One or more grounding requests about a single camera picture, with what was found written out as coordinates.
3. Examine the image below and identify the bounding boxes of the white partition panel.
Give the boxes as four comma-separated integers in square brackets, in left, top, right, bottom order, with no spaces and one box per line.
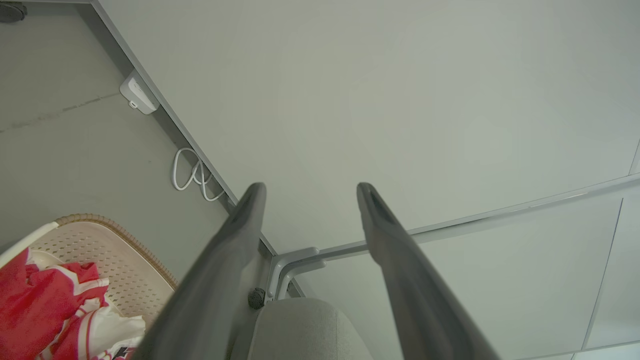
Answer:
[90,0,281,258]

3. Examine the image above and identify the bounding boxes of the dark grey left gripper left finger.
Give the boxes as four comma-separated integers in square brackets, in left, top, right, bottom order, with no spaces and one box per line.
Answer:
[131,182,267,360]

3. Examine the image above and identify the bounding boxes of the white looped cable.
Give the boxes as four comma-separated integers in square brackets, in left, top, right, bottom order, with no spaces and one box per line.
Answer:
[172,147,227,202]

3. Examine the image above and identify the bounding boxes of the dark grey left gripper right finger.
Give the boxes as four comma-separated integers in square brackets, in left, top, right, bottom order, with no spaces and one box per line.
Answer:
[356,182,501,360]

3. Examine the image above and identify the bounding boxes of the white power adapter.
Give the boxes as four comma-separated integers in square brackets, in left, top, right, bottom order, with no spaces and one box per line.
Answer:
[119,70,161,116]

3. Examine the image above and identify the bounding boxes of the grey partition frame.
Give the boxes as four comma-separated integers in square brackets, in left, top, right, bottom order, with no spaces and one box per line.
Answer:
[267,172,640,303]

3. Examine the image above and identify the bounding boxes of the dark grey round object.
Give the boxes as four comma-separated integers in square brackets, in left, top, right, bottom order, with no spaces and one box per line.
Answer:
[0,1,28,24]

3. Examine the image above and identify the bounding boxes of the beige perforated laundry basket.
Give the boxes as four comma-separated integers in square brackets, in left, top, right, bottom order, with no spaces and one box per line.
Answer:
[0,213,179,360]

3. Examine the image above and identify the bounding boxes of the red and white clothes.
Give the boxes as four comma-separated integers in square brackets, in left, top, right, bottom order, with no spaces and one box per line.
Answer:
[0,247,147,360]

